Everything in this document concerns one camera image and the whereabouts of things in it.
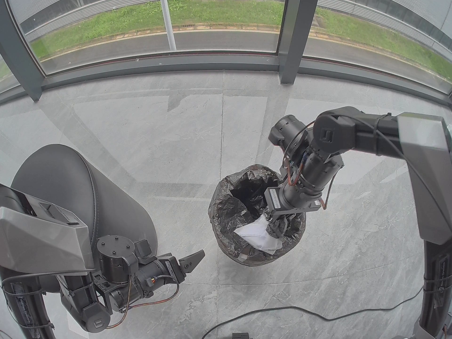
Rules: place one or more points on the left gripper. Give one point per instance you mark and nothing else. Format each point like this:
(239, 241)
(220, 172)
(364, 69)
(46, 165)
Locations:
(162, 272)

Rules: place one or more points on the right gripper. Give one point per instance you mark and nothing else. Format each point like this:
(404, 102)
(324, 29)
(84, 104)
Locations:
(296, 196)

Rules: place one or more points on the black plastic bag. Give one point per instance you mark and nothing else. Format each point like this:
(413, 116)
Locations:
(226, 217)

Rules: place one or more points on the white paper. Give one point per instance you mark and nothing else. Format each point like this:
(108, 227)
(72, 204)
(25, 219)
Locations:
(256, 235)

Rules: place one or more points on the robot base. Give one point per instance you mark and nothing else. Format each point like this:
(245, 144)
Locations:
(242, 336)

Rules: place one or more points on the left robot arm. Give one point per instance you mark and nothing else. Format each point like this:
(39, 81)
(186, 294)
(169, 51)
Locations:
(42, 235)

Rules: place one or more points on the window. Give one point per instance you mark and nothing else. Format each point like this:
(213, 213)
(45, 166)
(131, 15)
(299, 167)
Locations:
(293, 30)

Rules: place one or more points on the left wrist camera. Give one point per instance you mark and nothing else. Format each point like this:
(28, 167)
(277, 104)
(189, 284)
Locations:
(144, 249)

